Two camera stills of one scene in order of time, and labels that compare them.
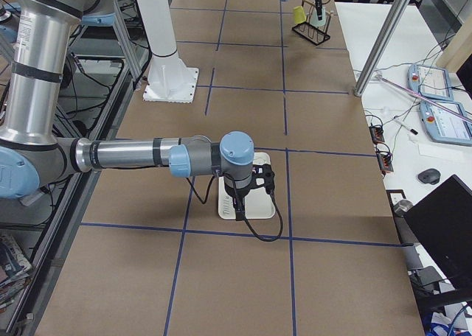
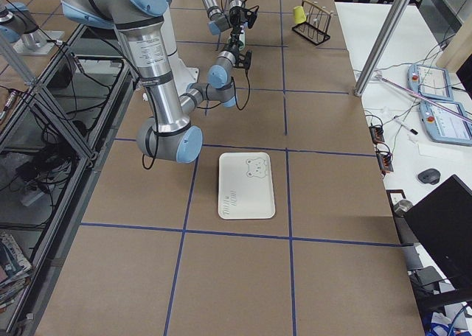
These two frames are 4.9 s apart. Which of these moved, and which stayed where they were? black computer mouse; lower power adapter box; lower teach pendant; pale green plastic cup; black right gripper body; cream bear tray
Moved: pale green plastic cup; black right gripper body
Stayed: black computer mouse; cream bear tray; lower teach pendant; lower power adapter box
